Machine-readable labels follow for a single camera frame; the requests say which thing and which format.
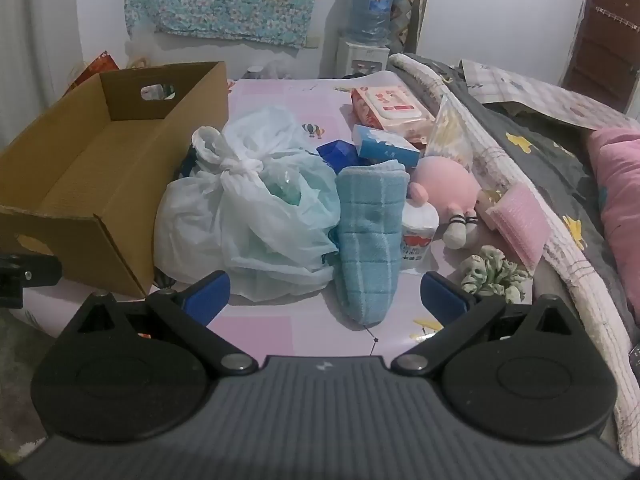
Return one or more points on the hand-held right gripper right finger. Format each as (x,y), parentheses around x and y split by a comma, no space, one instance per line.
(442,296)

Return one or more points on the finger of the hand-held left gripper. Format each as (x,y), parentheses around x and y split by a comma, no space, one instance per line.
(25,272)

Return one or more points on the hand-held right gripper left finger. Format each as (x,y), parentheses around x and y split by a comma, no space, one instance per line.
(207,291)

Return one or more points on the white can with red label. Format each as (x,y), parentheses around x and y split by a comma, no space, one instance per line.
(417,225)

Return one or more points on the brown cardboard box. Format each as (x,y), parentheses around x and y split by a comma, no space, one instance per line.
(75,170)

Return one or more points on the dark blue soft pack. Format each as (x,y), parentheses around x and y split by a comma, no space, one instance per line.
(337,152)

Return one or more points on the green scrunchie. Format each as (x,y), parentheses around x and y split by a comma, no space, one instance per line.
(487,272)

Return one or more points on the pink printed mat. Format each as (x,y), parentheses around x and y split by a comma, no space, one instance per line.
(280,330)

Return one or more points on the white plastic bag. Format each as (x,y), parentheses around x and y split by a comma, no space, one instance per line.
(250,220)

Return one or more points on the blue striped towel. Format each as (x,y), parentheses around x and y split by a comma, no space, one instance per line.
(367,240)

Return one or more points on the pink plush toy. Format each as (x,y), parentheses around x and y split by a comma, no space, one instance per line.
(445,182)

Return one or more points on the white checked quilted blanket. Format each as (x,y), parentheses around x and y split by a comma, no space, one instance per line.
(575,270)

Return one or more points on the light blue small box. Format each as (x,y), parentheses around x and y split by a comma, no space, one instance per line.
(382,147)

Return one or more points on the clear bag of cotton swabs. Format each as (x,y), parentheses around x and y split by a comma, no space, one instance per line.
(447,135)

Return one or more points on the grey blanket with yellow prints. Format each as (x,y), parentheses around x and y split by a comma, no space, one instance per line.
(540,155)

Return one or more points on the pink wet wipes pack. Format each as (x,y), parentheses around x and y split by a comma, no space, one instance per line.
(395,107)

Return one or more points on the pink quilt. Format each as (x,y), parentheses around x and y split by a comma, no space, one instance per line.
(620,185)

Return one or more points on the red bag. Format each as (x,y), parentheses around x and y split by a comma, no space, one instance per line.
(100,67)

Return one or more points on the checkered printed sheet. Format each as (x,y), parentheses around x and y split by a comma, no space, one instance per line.
(530,90)

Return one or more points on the white water dispenser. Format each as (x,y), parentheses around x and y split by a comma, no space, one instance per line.
(360,60)

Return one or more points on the patterned brown board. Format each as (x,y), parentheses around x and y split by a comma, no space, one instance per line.
(410,15)

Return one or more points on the blue water jug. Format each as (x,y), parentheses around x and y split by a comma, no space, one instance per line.
(370,10)

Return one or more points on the brown door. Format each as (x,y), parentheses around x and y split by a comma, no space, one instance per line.
(605,35)

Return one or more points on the wall socket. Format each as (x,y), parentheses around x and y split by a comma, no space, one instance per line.
(313,42)

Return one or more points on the metal hook rail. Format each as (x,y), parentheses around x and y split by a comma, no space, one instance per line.
(617,19)

